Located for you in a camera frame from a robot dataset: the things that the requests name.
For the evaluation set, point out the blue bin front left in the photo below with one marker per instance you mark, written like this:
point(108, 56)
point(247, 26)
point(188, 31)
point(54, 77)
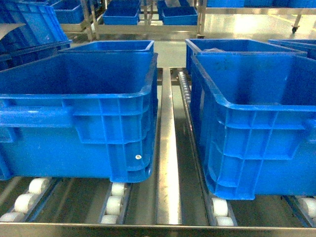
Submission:
point(82, 115)

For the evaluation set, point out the blue bin behind left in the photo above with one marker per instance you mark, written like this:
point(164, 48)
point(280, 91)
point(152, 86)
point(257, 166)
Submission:
point(114, 46)

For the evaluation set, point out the blue bin behind right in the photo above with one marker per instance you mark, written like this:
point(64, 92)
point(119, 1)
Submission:
point(198, 46)

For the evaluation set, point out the stainless steel flow rack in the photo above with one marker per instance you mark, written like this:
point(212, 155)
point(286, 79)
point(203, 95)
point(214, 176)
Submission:
point(173, 202)

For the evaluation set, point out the blue bin front right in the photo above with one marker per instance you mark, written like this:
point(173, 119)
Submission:
point(254, 117)

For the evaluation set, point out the far stainless steel rack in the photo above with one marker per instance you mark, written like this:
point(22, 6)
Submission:
point(151, 24)

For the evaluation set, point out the stacked blue bin far left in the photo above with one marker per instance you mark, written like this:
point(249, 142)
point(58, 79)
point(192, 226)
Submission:
point(40, 35)

